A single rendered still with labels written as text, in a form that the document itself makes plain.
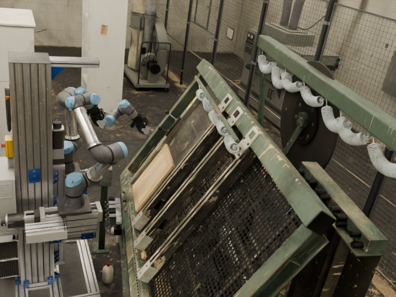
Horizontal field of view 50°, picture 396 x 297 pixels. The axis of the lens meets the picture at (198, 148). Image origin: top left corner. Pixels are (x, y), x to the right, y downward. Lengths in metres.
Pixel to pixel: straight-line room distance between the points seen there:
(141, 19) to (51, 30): 3.02
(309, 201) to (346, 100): 0.82
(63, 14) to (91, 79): 4.40
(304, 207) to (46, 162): 1.93
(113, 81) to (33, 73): 4.33
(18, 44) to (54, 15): 5.99
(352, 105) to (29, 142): 2.05
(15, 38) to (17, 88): 2.41
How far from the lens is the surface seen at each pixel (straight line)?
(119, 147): 2.81
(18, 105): 2.97
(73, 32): 11.39
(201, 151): 2.93
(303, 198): 1.87
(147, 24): 8.87
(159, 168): 3.41
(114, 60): 7.06
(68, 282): 3.80
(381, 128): 2.23
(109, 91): 7.20
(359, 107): 2.38
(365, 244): 2.03
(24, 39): 5.31
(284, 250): 1.90
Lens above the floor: 2.85
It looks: 26 degrees down
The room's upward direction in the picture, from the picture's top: 9 degrees clockwise
